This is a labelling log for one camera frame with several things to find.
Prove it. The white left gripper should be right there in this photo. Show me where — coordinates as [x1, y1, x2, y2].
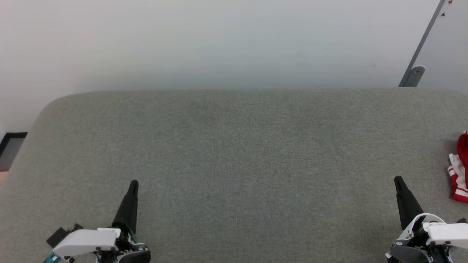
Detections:
[53, 179, 151, 263]

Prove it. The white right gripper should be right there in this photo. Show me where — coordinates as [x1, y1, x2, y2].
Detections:
[385, 176, 468, 263]

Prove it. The red Bulls basketball jersey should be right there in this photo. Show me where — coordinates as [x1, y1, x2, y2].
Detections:
[448, 130, 468, 203]

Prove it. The grey metal wall bracket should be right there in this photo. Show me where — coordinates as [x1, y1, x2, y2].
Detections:
[398, 0, 449, 88]

